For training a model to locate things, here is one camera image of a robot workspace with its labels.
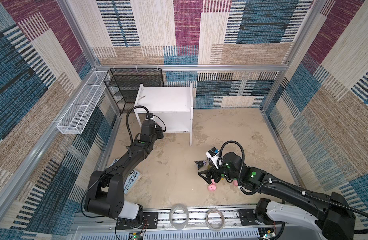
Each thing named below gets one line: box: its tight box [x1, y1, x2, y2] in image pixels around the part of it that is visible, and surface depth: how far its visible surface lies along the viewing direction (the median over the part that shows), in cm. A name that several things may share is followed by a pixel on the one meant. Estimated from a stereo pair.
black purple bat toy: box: [194, 160, 207, 170], surface depth 92 cm
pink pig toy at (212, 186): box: [207, 179, 217, 192], surface depth 83 cm
